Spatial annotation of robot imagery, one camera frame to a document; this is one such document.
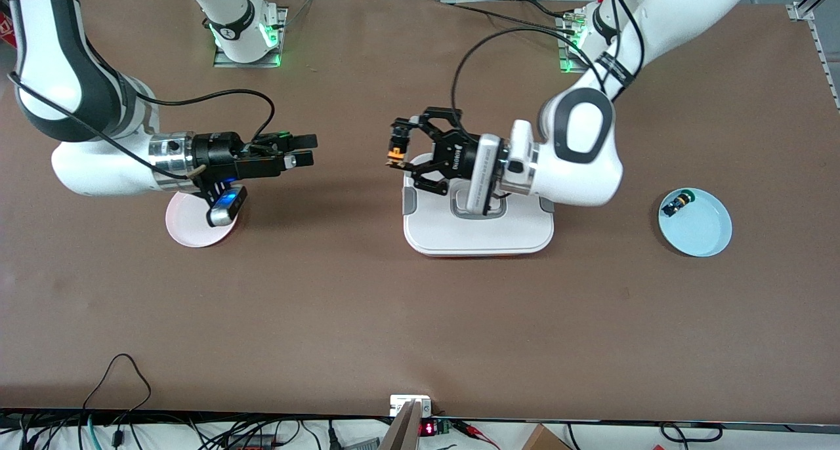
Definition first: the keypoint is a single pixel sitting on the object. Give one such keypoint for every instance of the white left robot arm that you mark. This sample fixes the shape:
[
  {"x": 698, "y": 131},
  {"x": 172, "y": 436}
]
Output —
[{"x": 577, "y": 161}]

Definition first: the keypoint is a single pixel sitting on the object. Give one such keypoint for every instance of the light blue round plate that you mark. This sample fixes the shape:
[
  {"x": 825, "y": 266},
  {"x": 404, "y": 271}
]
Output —
[{"x": 699, "y": 230}]

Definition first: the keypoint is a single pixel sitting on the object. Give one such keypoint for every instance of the red digit display module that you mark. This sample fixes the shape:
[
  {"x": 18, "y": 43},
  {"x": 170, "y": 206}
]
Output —
[{"x": 428, "y": 429}]

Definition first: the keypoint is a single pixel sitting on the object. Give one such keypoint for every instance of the white metal bracket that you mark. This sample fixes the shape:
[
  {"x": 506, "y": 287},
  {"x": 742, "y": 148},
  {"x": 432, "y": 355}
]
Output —
[{"x": 400, "y": 403}]

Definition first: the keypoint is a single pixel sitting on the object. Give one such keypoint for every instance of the brown cardboard box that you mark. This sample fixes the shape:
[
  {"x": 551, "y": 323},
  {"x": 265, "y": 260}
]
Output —
[{"x": 545, "y": 439}]

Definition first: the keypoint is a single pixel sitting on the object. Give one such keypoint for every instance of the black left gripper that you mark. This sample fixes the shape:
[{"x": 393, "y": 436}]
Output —
[{"x": 455, "y": 155}]

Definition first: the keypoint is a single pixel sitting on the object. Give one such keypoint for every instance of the grey camera support beam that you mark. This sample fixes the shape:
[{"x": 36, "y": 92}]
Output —
[{"x": 403, "y": 430}]

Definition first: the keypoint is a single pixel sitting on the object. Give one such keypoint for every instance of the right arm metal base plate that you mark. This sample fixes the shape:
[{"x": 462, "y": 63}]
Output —
[{"x": 226, "y": 63}]

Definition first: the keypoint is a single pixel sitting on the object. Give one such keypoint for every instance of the pink round plate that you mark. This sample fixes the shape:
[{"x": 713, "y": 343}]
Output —
[{"x": 187, "y": 230}]

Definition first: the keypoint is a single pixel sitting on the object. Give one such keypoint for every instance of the aluminium profile rail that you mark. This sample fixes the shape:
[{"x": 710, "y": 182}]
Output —
[{"x": 820, "y": 50}]

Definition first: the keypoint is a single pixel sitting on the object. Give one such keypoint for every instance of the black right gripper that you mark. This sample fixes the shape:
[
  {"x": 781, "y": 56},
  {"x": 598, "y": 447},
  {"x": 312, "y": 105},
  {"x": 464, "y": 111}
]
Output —
[{"x": 216, "y": 151}]

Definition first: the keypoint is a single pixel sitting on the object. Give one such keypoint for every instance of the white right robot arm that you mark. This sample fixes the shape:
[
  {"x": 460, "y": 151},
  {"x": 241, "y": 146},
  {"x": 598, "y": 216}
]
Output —
[{"x": 59, "y": 56}]

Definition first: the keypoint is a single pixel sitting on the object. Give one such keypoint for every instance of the white lidded lunch box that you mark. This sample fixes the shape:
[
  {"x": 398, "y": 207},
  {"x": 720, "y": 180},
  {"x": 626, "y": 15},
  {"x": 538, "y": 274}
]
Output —
[{"x": 479, "y": 233}]

